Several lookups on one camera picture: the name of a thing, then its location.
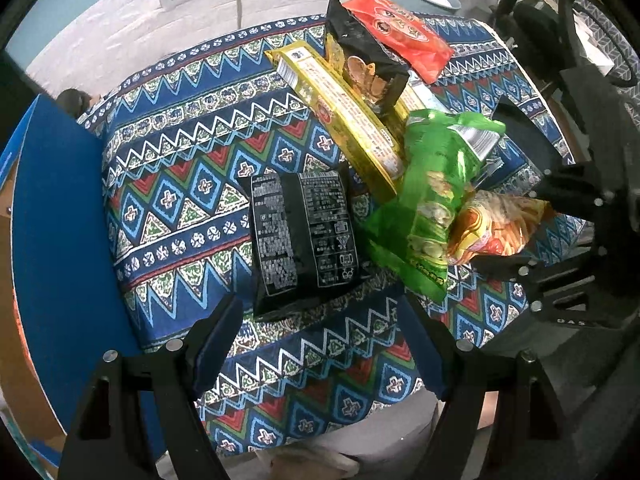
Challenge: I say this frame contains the grey plug cable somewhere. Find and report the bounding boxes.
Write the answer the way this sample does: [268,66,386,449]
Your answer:
[225,0,247,28]

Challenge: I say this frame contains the blue cardboard box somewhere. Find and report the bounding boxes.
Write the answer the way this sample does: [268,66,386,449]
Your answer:
[0,95,166,471]

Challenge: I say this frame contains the black office chair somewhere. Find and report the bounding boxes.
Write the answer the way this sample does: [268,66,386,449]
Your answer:
[492,0,640,92]

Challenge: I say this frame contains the black snack packet white print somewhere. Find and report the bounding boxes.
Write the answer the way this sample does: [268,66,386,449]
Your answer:
[236,162,373,318]

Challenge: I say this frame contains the silver foil packet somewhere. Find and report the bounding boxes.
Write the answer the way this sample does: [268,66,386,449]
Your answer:
[407,72,449,112]

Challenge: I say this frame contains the red snack packet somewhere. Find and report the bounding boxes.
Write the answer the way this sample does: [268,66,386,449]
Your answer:
[341,0,455,85]

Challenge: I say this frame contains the green snack packet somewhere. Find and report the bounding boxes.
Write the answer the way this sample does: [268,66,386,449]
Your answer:
[362,109,507,305]

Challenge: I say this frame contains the small black device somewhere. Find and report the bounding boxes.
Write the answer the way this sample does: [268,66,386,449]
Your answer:
[57,89,94,119]

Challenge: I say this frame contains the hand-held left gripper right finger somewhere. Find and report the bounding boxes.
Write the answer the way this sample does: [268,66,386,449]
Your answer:
[397,292,583,480]

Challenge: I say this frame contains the blue patterned tablecloth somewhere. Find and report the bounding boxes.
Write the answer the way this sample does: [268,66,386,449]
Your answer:
[77,12,596,456]

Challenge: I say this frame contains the long yellow snack box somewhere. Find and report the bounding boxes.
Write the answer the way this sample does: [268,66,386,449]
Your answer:
[264,42,423,201]

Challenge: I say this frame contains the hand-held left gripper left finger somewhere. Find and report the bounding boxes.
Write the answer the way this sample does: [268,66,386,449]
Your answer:
[57,292,246,480]

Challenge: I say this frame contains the grey fabric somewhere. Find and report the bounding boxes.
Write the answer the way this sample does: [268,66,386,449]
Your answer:
[250,392,443,480]

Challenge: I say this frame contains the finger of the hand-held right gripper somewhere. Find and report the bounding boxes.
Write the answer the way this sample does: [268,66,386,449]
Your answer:
[472,250,611,328]
[492,97,621,226]

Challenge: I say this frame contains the black chips bag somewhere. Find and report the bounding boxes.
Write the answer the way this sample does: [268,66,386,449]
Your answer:
[325,0,411,118]

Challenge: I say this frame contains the orange noodle packet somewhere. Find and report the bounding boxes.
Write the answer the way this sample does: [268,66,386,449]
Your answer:
[446,191,556,267]

